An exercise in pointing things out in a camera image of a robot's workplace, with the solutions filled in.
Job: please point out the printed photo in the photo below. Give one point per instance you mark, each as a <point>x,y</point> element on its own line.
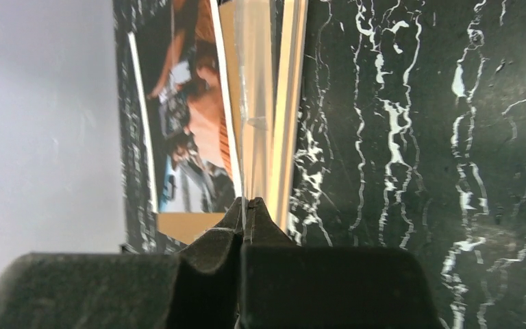
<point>181,86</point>

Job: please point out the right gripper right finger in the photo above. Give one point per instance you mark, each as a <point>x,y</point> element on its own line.
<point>283,285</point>

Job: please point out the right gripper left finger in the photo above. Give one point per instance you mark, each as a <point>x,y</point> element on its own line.
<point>196,287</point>

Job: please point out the picture frame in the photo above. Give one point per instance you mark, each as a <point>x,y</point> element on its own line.
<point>288,97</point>

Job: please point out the clear acrylic sheet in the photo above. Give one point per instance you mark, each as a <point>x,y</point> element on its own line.
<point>253,32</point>

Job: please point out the brown backing board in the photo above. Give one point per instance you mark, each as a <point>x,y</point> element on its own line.
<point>187,226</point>

